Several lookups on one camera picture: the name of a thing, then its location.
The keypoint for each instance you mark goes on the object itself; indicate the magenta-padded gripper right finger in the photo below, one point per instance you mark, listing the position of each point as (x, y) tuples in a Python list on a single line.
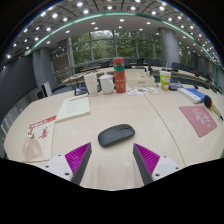
[(148, 158)]

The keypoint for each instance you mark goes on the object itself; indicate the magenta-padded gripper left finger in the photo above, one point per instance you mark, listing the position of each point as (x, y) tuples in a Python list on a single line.
[(77, 156)]

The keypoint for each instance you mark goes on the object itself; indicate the black computer mouse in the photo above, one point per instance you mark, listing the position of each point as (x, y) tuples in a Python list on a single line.
[(116, 135)]

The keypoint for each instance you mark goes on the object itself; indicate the pink mouse pad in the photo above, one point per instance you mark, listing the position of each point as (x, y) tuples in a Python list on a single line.
[(196, 120)]

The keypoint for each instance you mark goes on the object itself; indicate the red and white brochure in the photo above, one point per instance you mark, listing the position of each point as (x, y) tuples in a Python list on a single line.
[(40, 138)]

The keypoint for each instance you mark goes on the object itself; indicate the cream paper with red header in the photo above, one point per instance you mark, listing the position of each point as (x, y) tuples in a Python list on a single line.
[(74, 107)]

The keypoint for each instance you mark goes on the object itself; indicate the black gooseneck microphone console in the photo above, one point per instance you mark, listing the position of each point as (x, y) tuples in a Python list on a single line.
[(80, 90), (176, 86)]

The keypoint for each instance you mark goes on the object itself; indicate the colourful sticker sheet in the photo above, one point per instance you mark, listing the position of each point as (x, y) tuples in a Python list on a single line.
[(141, 90)]

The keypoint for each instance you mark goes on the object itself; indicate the white standing panel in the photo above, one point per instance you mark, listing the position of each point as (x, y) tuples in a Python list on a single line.
[(47, 89)]

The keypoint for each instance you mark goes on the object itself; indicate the blue and white book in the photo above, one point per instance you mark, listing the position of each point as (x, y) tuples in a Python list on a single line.
[(191, 95)]

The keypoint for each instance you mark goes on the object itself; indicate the white lidded mug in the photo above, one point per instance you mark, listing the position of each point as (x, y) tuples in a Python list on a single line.
[(106, 85)]

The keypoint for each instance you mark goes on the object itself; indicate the long curved conference table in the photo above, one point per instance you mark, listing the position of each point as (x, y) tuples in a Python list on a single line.
[(76, 78)]

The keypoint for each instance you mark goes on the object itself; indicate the white cardboard box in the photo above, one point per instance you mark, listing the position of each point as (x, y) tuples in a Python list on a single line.
[(138, 79)]

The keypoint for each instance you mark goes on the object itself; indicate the green-printed paper cup with straw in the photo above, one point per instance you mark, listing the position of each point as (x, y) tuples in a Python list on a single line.
[(165, 80)]

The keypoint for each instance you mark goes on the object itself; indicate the red bottle with green band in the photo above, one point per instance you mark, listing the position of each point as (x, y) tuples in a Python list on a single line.
[(119, 78)]

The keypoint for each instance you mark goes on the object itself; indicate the dark office chairs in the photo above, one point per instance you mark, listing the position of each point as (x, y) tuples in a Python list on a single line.
[(176, 65)]

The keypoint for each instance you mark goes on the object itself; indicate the ceiling lights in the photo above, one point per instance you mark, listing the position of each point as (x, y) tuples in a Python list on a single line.
[(80, 4)]

